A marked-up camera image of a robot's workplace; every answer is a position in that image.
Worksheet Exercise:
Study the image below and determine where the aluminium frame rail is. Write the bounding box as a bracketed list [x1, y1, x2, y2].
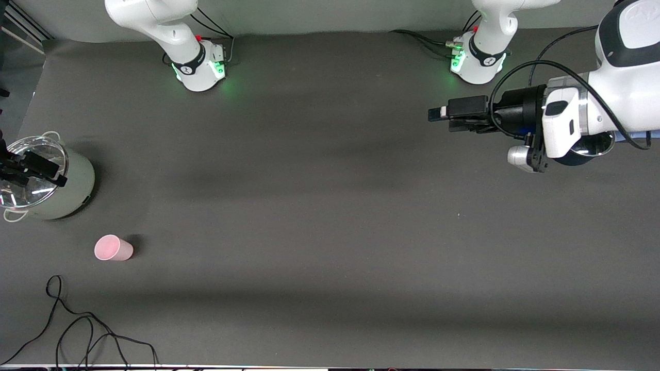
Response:
[0, 0, 55, 55]

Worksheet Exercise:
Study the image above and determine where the grey-green cooking pot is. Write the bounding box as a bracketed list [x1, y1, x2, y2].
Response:
[0, 131, 96, 223]

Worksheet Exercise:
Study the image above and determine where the dark blue steel-rimmed pot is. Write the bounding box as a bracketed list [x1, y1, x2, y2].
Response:
[554, 131, 617, 166]

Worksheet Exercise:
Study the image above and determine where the thin black loose cable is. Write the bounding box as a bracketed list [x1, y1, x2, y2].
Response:
[0, 275, 159, 367]

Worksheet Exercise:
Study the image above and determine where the pink plastic cup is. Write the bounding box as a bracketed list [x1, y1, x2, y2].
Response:
[94, 234, 134, 261]

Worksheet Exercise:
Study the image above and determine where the glass pot lid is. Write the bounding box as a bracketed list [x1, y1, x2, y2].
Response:
[0, 135, 69, 209]

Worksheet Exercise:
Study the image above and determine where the dark grey table cloth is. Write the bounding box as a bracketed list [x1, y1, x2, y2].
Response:
[0, 18, 660, 369]

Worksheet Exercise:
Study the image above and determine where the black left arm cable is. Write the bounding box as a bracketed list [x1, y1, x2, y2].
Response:
[489, 26, 653, 151]

